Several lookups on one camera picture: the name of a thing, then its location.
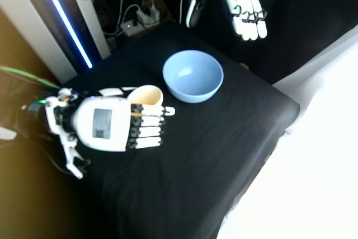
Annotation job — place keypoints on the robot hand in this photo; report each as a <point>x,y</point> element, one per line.
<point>246,30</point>
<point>84,121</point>

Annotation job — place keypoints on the white paper cup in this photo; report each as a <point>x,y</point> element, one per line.
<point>148,96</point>

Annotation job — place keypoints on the light blue bowl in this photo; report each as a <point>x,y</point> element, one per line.
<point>193,76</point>

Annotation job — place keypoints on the white power strip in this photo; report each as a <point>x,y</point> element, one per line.
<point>148,15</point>

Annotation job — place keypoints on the white adapter box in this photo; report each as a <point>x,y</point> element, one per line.
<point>131,27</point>

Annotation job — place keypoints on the white column with light strip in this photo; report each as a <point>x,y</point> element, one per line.
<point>88,12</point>

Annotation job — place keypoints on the white sheet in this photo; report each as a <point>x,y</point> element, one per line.
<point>307,138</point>

